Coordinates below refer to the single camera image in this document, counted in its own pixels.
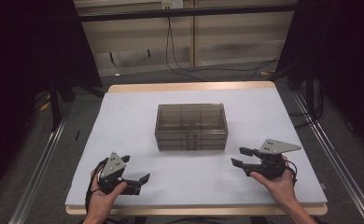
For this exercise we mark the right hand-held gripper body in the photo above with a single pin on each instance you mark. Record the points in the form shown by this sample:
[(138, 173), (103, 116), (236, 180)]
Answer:
[(272, 166)]

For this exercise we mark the wooden table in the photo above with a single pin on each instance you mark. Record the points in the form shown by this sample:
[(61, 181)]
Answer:
[(189, 85)]

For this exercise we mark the translucent grey plastic drawer box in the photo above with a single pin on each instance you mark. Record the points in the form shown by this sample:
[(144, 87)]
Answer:
[(191, 126)]

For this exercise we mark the wall power outlet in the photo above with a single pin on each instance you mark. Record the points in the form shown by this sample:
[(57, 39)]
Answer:
[(172, 3)]

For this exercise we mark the black stand leg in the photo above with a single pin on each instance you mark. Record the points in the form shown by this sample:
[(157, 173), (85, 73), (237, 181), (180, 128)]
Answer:
[(310, 90), (55, 105)]

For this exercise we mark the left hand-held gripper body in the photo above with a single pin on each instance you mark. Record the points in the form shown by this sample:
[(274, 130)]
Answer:
[(112, 166)]

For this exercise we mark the metal floor rail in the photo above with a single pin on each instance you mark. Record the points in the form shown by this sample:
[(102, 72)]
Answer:
[(40, 171), (335, 155)]

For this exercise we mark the person's left hand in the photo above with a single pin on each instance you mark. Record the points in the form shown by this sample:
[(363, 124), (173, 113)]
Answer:
[(100, 202)]

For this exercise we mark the person's right hand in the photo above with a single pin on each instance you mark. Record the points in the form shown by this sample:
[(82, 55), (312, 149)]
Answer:
[(281, 188)]

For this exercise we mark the white table mat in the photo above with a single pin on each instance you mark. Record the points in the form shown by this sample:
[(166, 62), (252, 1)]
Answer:
[(186, 177)]

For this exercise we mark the black horizontal bar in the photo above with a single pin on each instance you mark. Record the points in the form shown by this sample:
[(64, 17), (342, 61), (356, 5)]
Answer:
[(186, 12)]

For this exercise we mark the dark curtain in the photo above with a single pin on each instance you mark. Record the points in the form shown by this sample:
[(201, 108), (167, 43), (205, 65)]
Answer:
[(345, 62), (21, 77)]

